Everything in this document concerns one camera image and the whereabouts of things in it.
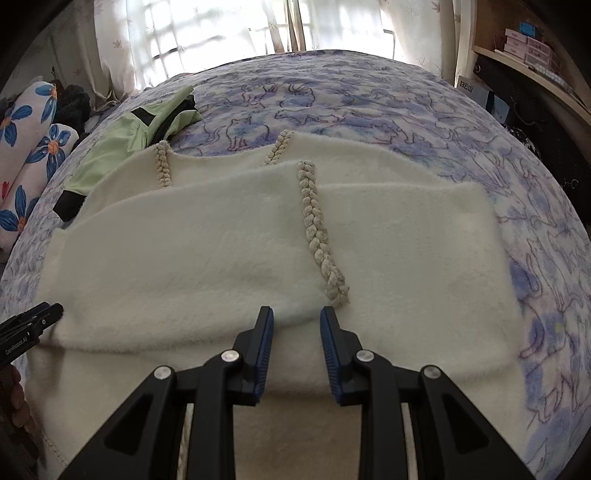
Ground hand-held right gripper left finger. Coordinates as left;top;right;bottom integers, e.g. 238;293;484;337
58;305;275;480

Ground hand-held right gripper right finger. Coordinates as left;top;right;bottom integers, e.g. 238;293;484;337
320;305;536;480

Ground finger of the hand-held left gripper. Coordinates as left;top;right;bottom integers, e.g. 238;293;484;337
0;302;51;329
0;303;64;341

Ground white fluffy cardigan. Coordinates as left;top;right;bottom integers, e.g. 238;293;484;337
25;130;522;480

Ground dark clothes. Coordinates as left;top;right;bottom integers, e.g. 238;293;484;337
51;83;92;134

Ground blue flower patterned pillows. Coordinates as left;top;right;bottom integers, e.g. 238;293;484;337
0;80;80;252

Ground green garment with black trim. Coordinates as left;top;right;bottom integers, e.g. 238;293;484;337
52;85;204;222

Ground blue white cardboard box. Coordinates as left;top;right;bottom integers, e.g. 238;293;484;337
455;74;511;125

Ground sheer leaf print curtain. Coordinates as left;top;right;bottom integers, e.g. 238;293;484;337
92;0;287;100
300;0;458;79

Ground black bag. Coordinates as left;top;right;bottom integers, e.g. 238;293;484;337
475;55;568;134

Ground stack of papers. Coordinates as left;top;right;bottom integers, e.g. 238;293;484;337
531;65;583;100

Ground stack of pink boxes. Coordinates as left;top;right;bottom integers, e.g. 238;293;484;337
501;28;555;70

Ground wooden shelf unit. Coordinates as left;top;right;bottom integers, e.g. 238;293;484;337
462;0;591;134

